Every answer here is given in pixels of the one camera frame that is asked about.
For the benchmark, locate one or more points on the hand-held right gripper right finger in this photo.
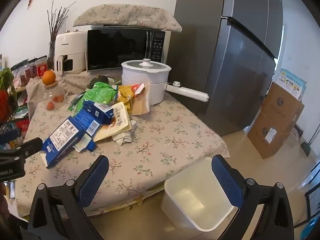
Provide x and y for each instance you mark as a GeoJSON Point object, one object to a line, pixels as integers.
{"type": "Point", "coordinates": [227, 182]}

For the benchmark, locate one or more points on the blue carton box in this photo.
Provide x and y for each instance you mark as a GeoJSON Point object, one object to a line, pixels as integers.
{"type": "Point", "coordinates": [62, 140]}

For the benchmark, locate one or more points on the blue and white box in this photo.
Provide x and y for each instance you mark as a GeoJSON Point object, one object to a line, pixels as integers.
{"type": "Point", "coordinates": [292, 82]}

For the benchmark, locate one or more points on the green plant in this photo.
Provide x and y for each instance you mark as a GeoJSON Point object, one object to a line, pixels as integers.
{"type": "Point", "coordinates": [6, 80]}

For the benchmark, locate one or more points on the black microwave oven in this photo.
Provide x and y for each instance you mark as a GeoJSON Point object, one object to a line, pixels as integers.
{"type": "Point", "coordinates": [117, 47]}

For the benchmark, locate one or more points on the grey glass pot lid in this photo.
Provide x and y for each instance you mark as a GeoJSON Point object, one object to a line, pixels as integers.
{"type": "Point", "coordinates": [146, 65]}

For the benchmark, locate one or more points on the white air fryer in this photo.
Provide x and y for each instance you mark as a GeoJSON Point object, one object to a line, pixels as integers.
{"type": "Point", "coordinates": [71, 52]}

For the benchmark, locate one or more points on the large orange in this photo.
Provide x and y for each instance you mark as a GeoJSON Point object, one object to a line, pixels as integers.
{"type": "Point", "coordinates": [48, 77]}

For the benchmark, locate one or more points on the dried branches in vase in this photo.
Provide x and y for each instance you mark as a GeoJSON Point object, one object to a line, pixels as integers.
{"type": "Point", "coordinates": [53, 30]}

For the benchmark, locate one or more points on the blue milk carton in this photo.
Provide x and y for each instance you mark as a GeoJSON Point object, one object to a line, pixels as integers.
{"type": "Point", "coordinates": [97, 111]}

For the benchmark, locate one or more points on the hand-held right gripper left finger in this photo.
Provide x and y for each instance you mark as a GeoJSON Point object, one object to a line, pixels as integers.
{"type": "Point", "coordinates": [95, 180]}

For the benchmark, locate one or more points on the white plastic bin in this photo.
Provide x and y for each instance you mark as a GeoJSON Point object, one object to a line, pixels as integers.
{"type": "Point", "coordinates": [190, 200]}

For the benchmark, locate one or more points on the red filled clear jar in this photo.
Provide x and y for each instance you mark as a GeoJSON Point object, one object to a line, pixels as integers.
{"type": "Point", "coordinates": [32, 70]}

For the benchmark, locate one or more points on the white wrapper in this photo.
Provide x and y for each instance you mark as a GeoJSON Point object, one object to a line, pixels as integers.
{"type": "Point", "coordinates": [123, 135]}

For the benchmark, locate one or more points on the green pumpkin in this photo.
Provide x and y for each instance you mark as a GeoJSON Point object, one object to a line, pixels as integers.
{"type": "Point", "coordinates": [99, 81]}

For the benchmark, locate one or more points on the small orange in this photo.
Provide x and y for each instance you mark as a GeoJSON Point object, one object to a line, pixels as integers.
{"type": "Point", "coordinates": [50, 105]}
{"type": "Point", "coordinates": [59, 97]}

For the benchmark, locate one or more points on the red label jar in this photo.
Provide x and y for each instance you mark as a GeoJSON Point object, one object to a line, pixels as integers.
{"type": "Point", "coordinates": [42, 67]}

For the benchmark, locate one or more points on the floral microwave cover cloth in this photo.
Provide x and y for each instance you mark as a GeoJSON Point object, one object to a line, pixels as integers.
{"type": "Point", "coordinates": [125, 15]}

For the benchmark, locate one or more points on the glass jar with cork lid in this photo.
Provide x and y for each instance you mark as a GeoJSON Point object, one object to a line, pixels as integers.
{"type": "Point", "coordinates": [56, 91]}

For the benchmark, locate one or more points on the white small bowl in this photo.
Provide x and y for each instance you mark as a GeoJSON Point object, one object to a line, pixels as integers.
{"type": "Point", "coordinates": [111, 81]}

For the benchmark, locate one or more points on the cream stand-up pouch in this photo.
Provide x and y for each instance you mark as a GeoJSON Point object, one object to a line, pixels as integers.
{"type": "Point", "coordinates": [120, 120]}

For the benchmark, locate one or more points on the cardboard box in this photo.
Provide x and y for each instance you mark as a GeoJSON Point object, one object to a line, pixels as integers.
{"type": "Point", "coordinates": [282, 107]}
{"type": "Point", "coordinates": [267, 137]}

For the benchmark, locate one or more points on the yellow snack bag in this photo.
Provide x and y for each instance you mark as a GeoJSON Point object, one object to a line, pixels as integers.
{"type": "Point", "coordinates": [126, 96]}

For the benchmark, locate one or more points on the green snack bag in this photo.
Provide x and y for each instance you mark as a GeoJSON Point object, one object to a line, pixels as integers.
{"type": "Point", "coordinates": [100, 93]}

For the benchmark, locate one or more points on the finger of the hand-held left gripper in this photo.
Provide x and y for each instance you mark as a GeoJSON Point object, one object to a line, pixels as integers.
{"type": "Point", "coordinates": [32, 146]}

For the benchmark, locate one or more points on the white electric pot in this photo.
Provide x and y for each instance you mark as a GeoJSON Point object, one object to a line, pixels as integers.
{"type": "Point", "coordinates": [155, 87]}

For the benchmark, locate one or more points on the grey refrigerator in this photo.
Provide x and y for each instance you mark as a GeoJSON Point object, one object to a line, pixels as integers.
{"type": "Point", "coordinates": [225, 55]}

